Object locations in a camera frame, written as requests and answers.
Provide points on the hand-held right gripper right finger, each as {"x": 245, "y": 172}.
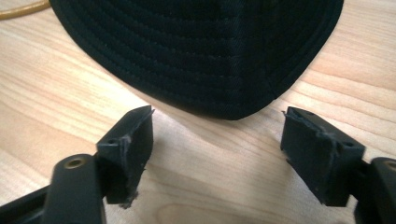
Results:
{"x": 317, "y": 158}

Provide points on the black bucket hat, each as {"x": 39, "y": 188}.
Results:
{"x": 199, "y": 53}

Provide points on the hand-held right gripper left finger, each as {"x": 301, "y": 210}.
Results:
{"x": 127, "y": 155}

